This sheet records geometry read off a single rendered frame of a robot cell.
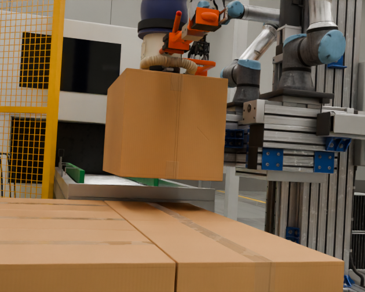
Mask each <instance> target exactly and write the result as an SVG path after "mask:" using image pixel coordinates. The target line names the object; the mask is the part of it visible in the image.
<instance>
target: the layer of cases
mask: <svg viewBox="0 0 365 292"><path fill-rule="evenodd" d="M344 264H345V262H344V261H343V260H340V259H337V258H335V257H332V256H330V255H327V254H324V253H321V252H319V251H316V250H313V249H310V248H308V247H305V246H303V245H300V244H297V243H294V242H292V241H289V240H287V239H283V238H281V237H278V236H276V235H273V234H271V233H267V232H265V231H262V230H260V229H257V228H254V227H251V226H249V225H246V224H243V223H241V222H238V221H235V220H233V219H230V218H227V217H224V216H222V215H219V214H217V213H213V212H212V211H208V210H206V209H203V208H201V207H197V206H195V205H192V204H190V203H172V202H131V201H111V200H105V201H102V200H71V199H31V198H0V292H343V287H344Z"/></svg>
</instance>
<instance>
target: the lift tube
mask: <svg viewBox="0 0 365 292"><path fill-rule="evenodd" d="M177 11H181V12H182V15H181V20H180V21H181V22H183V23H185V24H186V23H187V22H188V9H187V0H142V2H141V8H140V16H141V20H145V19H152V18H163V19H173V20H175V18H176V12H177ZM170 32H172V29H168V28H146V29H143V30H140V31H139V32H138V37H139V38H140V39H142V40H143V38H144V36H146V35H147V34H152V33H164V34H169V33H170Z"/></svg>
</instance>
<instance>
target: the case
mask: <svg viewBox="0 0 365 292"><path fill-rule="evenodd" d="M227 94H228V79H227V78H216V77H210V76H200V75H189V74H178V73H172V72H162V71H151V70H141V69H135V68H126V69H125V70H124V71H123V72H122V73H121V74H120V76H119V77H118V78H117V79H116V80H115V82H114V83H113V84H112V85H111V86H110V87H109V88H108V93H107V111H106V121H105V139H104V157H103V171H106V172H109V173H111V174H114V175H117V176H119V177H138V178H163V179H176V180H201V181H222V178H223V167H224V146H225V125H226V114H227Z"/></svg>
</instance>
